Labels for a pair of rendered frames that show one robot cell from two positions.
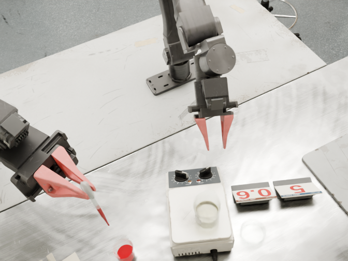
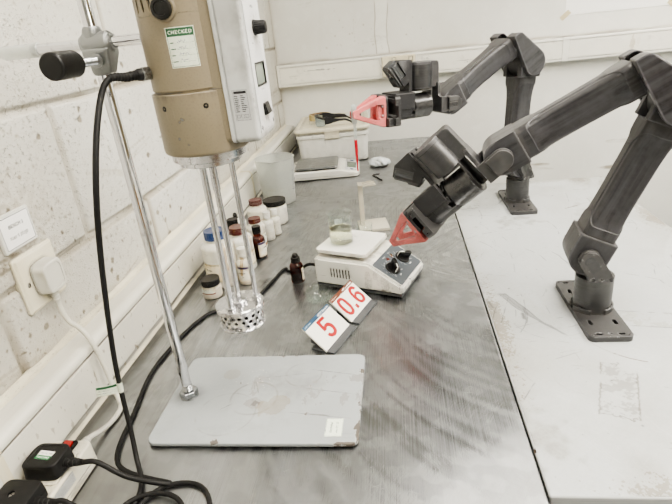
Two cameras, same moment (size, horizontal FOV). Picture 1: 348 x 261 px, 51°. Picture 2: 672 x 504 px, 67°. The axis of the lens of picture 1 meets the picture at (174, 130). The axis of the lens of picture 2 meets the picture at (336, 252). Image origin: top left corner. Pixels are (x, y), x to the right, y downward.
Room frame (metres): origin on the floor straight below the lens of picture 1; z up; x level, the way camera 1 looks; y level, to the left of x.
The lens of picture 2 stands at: (0.75, -0.93, 1.41)
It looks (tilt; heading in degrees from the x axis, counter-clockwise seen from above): 24 degrees down; 119
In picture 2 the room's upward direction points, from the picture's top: 6 degrees counter-clockwise
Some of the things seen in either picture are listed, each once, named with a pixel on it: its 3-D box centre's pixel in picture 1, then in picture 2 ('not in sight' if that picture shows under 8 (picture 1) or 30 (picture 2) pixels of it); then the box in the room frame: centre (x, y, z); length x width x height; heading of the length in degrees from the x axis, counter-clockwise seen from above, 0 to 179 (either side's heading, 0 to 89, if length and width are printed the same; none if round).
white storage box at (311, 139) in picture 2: not in sight; (334, 136); (-0.28, 1.06, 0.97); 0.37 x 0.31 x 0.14; 114
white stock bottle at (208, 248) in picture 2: not in sight; (219, 256); (0.01, -0.13, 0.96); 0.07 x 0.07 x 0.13
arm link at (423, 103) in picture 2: not in sight; (417, 102); (0.36, 0.27, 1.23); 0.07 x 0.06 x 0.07; 52
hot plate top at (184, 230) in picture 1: (198, 212); (352, 242); (0.29, -0.03, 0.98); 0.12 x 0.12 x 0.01; 89
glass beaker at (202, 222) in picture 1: (207, 209); (341, 227); (0.28, -0.04, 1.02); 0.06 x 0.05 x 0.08; 154
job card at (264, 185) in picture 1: (252, 191); (353, 301); (0.35, -0.16, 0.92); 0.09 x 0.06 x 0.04; 89
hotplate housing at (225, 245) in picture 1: (197, 209); (364, 262); (0.32, -0.03, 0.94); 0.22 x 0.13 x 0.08; 179
